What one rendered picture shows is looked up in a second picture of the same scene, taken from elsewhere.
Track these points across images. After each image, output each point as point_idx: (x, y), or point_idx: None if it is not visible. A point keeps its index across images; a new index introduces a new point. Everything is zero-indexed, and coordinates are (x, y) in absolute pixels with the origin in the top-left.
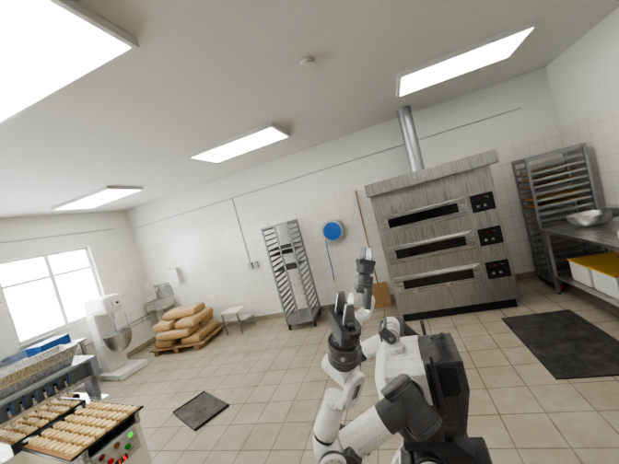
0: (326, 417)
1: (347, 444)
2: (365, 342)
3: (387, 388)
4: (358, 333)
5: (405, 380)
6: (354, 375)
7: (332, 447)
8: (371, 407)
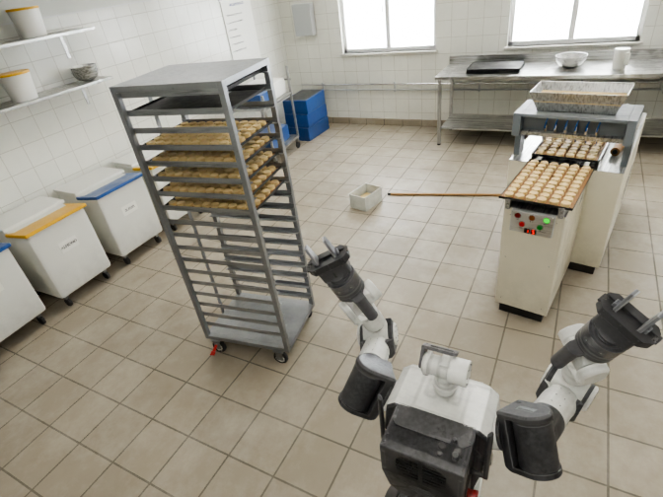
0: None
1: (365, 341)
2: (552, 390)
3: (376, 359)
4: (307, 270)
5: (359, 365)
6: (341, 303)
7: (364, 329)
8: (375, 352)
